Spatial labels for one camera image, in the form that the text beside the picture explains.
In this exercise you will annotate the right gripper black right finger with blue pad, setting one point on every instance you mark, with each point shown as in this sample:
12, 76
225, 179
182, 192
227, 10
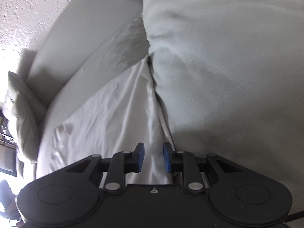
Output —
197, 174

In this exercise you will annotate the white printed t-shirt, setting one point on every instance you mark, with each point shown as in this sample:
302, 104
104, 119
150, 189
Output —
116, 118

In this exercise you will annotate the person's hand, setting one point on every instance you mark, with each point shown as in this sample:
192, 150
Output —
8, 201

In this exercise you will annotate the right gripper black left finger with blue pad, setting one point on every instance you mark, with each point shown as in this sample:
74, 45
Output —
116, 168

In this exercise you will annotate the large grey cushion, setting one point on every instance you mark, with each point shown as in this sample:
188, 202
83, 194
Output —
229, 76

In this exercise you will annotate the small grey throw pillow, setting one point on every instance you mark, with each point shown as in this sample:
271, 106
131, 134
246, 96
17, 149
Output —
24, 113

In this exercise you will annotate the light grey sofa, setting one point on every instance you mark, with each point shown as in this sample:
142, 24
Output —
90, 43

